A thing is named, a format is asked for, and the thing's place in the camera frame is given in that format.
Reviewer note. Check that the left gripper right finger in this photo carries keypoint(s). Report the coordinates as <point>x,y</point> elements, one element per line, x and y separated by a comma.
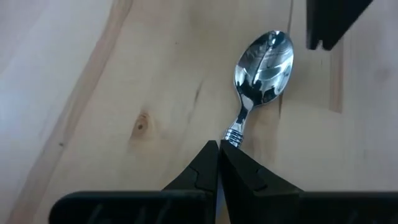
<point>242,180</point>

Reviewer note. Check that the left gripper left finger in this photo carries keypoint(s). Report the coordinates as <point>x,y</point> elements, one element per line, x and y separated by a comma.
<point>202,174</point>

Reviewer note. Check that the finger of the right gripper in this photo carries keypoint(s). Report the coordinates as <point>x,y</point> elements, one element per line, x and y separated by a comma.
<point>339,18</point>
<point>312,21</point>

